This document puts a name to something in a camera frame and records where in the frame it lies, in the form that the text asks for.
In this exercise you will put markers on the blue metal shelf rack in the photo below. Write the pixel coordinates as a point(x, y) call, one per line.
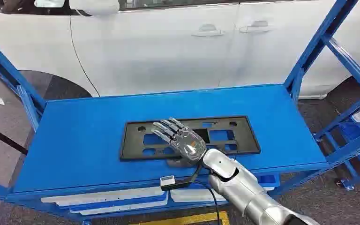
point(74, 139)

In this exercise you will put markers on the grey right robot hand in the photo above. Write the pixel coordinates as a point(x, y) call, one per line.
point(186, 144)

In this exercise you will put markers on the black plastic plate frame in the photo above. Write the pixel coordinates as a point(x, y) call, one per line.
point(130, 146)

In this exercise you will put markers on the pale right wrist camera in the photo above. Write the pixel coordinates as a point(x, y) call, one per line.
point(168, 180)

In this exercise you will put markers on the white car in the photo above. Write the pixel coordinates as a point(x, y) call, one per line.
point(167, 52)

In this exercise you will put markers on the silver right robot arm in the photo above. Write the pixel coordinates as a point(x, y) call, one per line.
point(245, 186)

